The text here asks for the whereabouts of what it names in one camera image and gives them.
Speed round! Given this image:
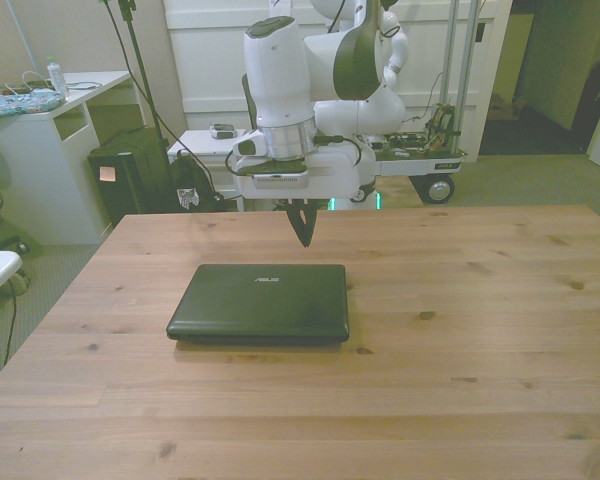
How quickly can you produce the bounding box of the aluminium frame pole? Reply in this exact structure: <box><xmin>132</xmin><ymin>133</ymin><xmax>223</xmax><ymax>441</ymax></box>
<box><xmin>442</xmin><ymin>0</ymin><xmax>481</xmax><ymax>151</ymax></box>

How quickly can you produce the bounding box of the black cart wheel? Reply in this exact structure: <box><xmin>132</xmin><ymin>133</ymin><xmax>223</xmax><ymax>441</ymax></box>
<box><xmin>419</xmin><ymin>174</ymin><xmax>456</xmax><ymax>205</ymax></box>

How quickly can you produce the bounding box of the white desk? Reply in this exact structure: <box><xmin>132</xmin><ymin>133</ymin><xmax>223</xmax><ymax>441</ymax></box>
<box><xmin>0</xmin><ymin>69</ymin><xmax>146</xmax><ymax>246</ymax></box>

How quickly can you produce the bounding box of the black Asus laptop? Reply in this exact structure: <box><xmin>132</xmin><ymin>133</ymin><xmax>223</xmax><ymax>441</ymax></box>
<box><xmin>165</xmin><ymin>263</ymin><xmax>351</xmax><ymax>347</ymax></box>

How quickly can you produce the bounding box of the small white side table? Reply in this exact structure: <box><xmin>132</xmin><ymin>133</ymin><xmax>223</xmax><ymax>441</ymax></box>
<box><xmin>167</xmin><ymin>128</ymin><xmax>249</xmax><ymax>211</ymax></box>

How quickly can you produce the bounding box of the patterned teal cloth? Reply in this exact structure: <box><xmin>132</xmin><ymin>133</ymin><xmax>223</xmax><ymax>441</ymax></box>
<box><xmin>0</xmin><ymin>88</ymin><xmax>64</xmax><ymax>120</ymax></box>

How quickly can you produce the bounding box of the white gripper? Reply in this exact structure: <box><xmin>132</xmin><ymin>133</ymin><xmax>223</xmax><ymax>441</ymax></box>
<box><xmin>234</xmin><ymin>148</ymin><xmax>362</xmax><ymax>248</ymax></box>

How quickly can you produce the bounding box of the black computer tower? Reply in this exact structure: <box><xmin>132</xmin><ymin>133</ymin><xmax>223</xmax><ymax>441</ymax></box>
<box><xmin>86</xmin><ymin>130</ymin><xmax>170</xmax><ymax>229</ymax></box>

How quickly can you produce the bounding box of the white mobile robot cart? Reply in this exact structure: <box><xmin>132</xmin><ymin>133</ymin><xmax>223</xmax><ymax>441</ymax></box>
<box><xmin>349</xmin><ymin>132</ymin><xmax>469</xmax><ymax>206</ymax></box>

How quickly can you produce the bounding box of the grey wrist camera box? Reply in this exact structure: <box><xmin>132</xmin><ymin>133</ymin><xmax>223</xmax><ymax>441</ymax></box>
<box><xmin>252</xmin><ymin>168</ymin><xmax>311</xmax><ymax>192</ymax></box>

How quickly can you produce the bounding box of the clear plastic bottle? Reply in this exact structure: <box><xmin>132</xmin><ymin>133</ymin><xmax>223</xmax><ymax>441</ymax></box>
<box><xmin>45</xmin><ymin>55</ymin><xmax>70</xmax><ymax>99</ymax></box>

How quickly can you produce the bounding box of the black backpack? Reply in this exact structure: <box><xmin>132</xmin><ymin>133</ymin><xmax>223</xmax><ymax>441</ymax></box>
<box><xmin>168</xmin><ymin>148</ymin><xmax>224</xmax><ymax>214</ymax></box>

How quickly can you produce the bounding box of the black tripod stand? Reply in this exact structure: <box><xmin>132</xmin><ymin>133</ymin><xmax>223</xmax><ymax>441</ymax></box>
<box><xmin>97</xmin><ymin>0</ymin><xmax>184</xmax><ymax>166</ymax></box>

